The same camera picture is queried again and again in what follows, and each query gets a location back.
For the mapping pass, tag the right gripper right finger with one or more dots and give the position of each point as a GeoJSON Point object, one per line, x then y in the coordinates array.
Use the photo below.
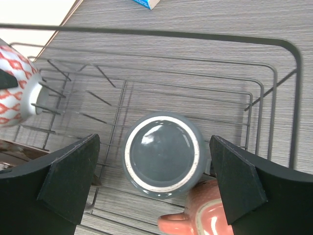
{"type": "Point", "coordinates": [261, 197]}

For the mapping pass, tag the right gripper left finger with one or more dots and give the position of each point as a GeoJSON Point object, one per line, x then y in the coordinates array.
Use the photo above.
{"type": "Point", "coordinates": [47, 196]}

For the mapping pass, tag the blue red patterned bowl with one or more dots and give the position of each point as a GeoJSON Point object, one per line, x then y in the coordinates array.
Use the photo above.
{"type": "Point", "coordinates": [22, 89]}

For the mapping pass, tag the dark red plate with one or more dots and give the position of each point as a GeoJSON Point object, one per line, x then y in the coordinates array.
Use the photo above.
{"type": "Point", "coordinates": [13, 154]}

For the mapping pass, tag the pink mug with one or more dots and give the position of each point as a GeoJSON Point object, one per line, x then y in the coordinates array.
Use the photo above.
{"type": "Point", "coordinates": [203, 213]}

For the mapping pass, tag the grey mug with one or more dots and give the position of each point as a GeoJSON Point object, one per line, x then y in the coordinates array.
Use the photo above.
{"type": "Point", "coordinates": [164, 155]}

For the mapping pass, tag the beige board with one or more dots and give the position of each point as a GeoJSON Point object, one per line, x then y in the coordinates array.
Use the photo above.
{"type": "Point", "coordinates": [44, 12]}

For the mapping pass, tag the blue picture box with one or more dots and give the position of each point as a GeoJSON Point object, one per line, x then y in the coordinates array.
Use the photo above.
{"type": "Point", "coordinates": [149, 4]}

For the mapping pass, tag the black wire dish rack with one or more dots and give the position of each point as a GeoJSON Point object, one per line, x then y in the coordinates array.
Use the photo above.
{"type": "Point", "coordinates": [244, 88]}

